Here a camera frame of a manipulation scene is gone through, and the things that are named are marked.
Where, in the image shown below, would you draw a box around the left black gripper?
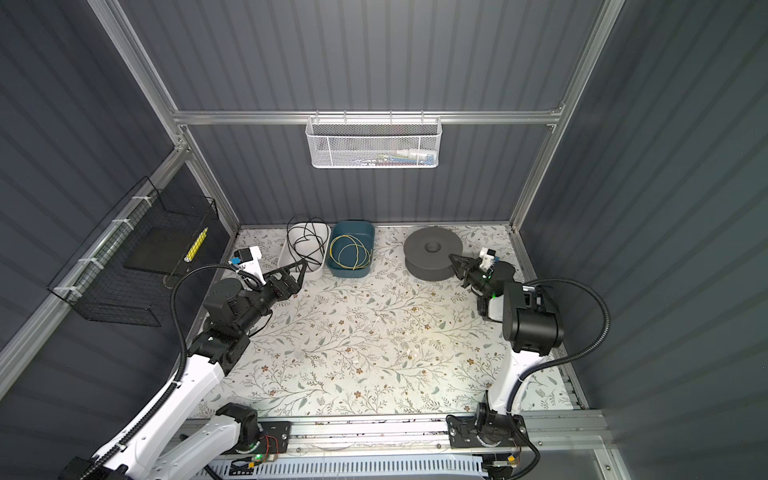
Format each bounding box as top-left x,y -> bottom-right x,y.
236,258 -> 303,338

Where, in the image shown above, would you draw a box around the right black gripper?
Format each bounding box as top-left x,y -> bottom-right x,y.
451,256 -> 494,300

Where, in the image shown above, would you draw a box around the white plastic tray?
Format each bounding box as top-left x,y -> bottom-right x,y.
278,221 -> 331,280

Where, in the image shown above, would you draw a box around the black cable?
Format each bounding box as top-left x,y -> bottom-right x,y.
286,215 -> 328,272

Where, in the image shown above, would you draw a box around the dark grey cable spool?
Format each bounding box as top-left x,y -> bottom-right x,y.
403,226 -> 463,281

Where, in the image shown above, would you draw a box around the teal plastic tray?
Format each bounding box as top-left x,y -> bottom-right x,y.
326,220 -> 375,278

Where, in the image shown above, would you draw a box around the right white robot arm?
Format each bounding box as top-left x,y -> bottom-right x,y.
446,249 -> 611,475

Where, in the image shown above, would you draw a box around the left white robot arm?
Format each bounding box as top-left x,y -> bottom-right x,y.
59,260 -> 308,479

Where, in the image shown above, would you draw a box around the yellow marker pen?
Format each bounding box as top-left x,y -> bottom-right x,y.
183,227 -> 209,263

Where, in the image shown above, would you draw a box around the items in white basket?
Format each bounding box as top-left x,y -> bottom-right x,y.
352,148 -> 439,167

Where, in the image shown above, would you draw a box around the black flat pad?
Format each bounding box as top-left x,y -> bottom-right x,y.
123,227 -> 193,276

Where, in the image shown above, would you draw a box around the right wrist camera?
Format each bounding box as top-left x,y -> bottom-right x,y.
478,247 -> 498,274

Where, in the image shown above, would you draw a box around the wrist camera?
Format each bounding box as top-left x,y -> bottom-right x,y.
229,246 -> 265,287
478,247 -> 498,274

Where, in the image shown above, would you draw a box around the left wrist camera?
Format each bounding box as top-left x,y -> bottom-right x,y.
229,246 -> 265,287

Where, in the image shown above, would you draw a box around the yellow cable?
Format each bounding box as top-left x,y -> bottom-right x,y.
329,233 -> 374,272

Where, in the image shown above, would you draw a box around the white wire mesh basket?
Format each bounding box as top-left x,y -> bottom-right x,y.
305,116 -> 443,169

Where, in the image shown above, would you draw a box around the black wire mesh basket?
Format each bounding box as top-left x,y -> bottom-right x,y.
48,181 -> 218,327

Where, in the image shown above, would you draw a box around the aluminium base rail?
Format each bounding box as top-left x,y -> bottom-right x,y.
179,410 -> 613,463

